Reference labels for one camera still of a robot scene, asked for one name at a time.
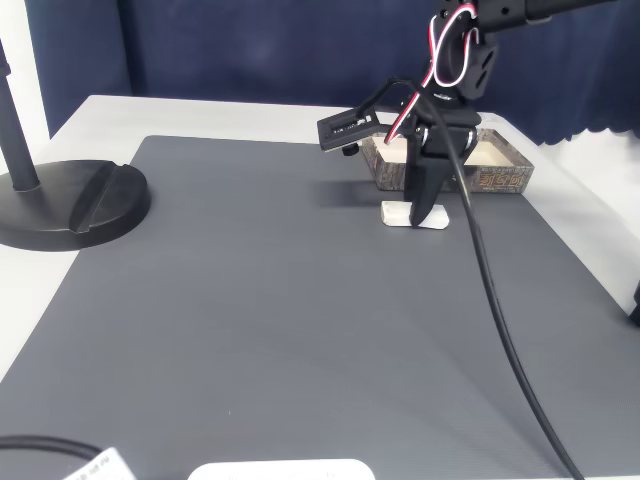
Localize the white rectangular block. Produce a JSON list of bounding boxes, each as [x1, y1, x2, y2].
[[379, 199, 451, 232]]

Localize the patterned open cardboard box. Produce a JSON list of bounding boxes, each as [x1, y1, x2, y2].
[[359, 126, 537, 196]]

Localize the grey rubber table mat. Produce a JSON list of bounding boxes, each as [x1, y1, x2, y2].
[[0, 133, 640, 480]]

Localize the dark blue curtain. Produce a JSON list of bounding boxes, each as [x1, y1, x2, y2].
[[24, 0, 640, 147]]

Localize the black object at table edge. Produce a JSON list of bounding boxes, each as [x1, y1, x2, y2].
[[626, 283, 640, 330]]

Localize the white flat device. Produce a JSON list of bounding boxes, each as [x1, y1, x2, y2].
[[186, 458, 377, 480]]

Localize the black round stand base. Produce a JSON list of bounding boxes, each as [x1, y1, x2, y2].
[[0, 158, 153, 253]]

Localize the black stand pole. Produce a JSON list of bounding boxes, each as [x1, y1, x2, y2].
[[0, 38, 42, 194]]

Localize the black gripper camera mount plate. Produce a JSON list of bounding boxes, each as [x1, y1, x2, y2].
[[317, 110, 385, 159]]

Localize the red white servo wires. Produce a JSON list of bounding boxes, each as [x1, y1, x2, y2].
[[383, 1, 484, 147]]

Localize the thick black camera cable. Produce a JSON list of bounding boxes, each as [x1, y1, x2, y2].
[[356, 74, 587, 480]]

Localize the white printed cable tag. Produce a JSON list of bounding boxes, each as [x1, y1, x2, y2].
[[58, 445, 137, 480]]

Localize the thin black cable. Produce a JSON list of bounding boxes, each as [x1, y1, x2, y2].
[[0, 434, 102, 467]]

